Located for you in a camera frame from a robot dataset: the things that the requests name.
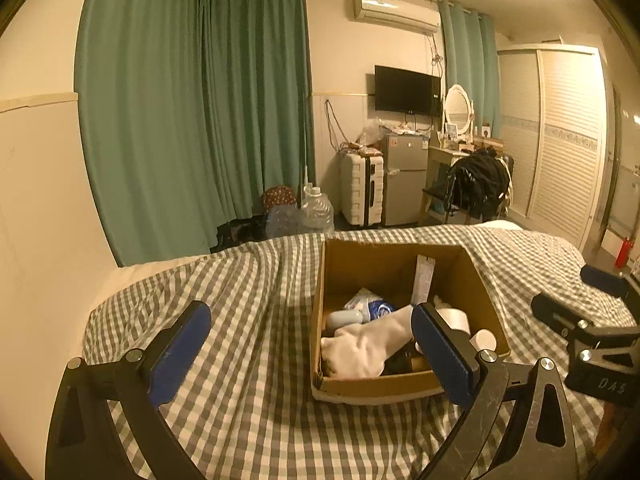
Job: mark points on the white sock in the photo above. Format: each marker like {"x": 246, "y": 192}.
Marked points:
{"x": 370, "y": 347}

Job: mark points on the clear large water bottle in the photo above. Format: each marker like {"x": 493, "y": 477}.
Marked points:
{"x": 285, "y": 222}
{"x": 317, "y": 212}

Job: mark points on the blue white packet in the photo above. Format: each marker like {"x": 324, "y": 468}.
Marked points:
{"x": 372, "y": 305}

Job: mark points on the white wooden chair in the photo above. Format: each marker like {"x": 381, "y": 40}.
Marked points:
{"x": 425, "y": 202}

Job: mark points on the white plastic bottle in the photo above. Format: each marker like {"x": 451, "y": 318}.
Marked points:
{"x": 344, "y": 321}

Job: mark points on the black clothing pile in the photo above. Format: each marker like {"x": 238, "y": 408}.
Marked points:
{"x": 480, "y": 185}

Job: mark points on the white paper roll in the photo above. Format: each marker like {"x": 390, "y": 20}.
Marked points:
{"x": 454, "y": 321}

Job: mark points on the grey white checked blanket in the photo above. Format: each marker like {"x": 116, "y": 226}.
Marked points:
{"x": 250, "y": 340}

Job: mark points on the dark patterned bag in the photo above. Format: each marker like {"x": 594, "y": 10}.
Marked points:
{"x": 277, "y": 197}

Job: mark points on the light green window curtain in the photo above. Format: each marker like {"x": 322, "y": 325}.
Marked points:
{"x": 467, "y": 45}

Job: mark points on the dark brown glass bottle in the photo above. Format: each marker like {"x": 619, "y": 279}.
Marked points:
{"x": 400, "y": 360}

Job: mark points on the white dressing table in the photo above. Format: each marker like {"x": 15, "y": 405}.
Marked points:
{"x": 440, "y": 155}

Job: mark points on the clear plastic bag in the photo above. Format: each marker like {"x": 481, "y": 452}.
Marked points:
{"x": 371, "y": 132}

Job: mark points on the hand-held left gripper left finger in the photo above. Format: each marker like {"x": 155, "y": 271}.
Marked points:
{"x": 177, "y": 355}

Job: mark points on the silver small fridge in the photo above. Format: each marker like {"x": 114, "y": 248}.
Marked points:
{"x": 406, "y": 175}

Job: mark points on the white air conditioner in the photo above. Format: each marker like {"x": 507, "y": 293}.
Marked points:
{"x": 395, "y": 10}

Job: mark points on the white louvred wardrobe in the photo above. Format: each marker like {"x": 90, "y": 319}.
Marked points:
{"x": 555, "y": 145}

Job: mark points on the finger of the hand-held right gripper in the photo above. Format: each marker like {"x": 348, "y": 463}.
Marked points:
{"x": 602, "y": 280}
{"x": 557, "y": 312}

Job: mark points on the white round jar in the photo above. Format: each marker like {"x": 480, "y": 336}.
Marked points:
{"x": 484, "y": 340}

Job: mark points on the white oval mirror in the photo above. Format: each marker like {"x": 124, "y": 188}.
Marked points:
{"x": 457, "y": 105}

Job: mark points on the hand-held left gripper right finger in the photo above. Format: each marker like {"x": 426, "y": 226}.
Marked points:
{"x": 442, "y": 355}

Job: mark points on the white suitcase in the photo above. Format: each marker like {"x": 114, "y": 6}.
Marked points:
{"x": 361, "y": 187}

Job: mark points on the red fire extinguisher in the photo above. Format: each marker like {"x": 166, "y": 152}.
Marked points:
{"x": 625, "y": 255}

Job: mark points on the black wall television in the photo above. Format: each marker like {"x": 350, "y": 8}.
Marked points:
{"x": 406, "y": 89}

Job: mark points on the brown cardboard box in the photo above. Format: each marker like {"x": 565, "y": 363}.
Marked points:
{"x": 380, "y": 387}

